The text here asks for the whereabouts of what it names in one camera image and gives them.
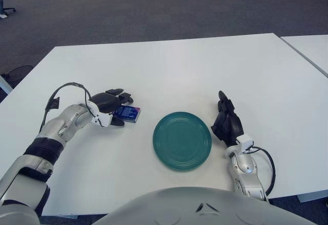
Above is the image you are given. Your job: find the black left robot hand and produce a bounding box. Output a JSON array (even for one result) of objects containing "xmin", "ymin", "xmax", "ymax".
[{"xmin": 88, "ymin": 88, "xmax": 134, "ymax": 127}]

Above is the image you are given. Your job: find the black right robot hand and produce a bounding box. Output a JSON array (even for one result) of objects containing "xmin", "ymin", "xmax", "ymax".
[{"xmin": 211, "ymin": 90, "xmax": 244, "ymax": 148}]

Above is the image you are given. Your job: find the blue purple gum box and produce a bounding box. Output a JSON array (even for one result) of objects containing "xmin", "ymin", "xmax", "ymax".
[{"xmin": 112, "ymin": 105, "xmax": 141, "ymax": 124}]

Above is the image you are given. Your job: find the teal round plate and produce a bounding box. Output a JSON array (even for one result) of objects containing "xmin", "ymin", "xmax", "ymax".
[{"xmin": 153, "ymin": 111, "xmax": 213, "ymax": 171}]

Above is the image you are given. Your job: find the grey robot torso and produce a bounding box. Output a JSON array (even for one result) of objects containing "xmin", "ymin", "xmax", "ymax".
[{"xmin": 92, "ymin": 186, "xmax": 328, "ymax": 225}]

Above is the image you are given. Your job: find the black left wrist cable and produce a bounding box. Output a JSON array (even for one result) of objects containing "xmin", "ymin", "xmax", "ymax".
[{"xmin": 40, "ymin": 82, "xmax": 94, "ymax": 131}]

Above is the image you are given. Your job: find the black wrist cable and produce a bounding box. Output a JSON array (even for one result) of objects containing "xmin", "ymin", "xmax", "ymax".
[
  {"xmin": 245, "ymin": 146, "xmax": 276, "ymax": 195},
  {"xmin": 40, "ymin": 82, "xmax": 94, "ymax": 131}
]

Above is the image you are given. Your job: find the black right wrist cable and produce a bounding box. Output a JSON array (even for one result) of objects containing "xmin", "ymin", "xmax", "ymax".
[{"xmin": 245, "ymin": 146, "xmax": 276, "ymax": 195}]

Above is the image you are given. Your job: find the white table frame beam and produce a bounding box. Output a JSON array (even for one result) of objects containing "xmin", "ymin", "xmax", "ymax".
[{"xmin": 297, "ymin": 190, "xmax": 328, "ymax": 203}]

